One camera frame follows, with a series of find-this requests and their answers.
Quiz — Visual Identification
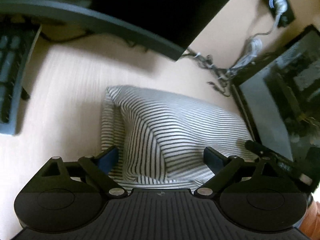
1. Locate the black monitor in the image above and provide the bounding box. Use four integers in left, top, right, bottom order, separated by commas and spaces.
231, 25, 319, 192
1, 0, 229, 60

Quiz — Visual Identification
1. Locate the black cable bundle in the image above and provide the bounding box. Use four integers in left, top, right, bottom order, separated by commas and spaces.
180, 48, 253, 98

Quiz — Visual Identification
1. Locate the left black monitor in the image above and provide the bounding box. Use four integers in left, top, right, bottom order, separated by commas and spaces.
1, 0, 229, 60

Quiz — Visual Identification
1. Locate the right black monitor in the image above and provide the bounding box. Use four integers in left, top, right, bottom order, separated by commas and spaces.
231, 25, 319, 192

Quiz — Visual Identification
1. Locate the black keyboard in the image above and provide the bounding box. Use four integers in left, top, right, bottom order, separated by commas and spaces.
1, 23, 41, 135

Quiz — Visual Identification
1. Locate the striped grey white garment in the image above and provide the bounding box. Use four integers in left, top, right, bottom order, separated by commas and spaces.
101, 86, 256, 190

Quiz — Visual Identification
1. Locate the white grey cable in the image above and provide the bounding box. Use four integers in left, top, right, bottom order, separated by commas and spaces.
229, 0, 288, 72

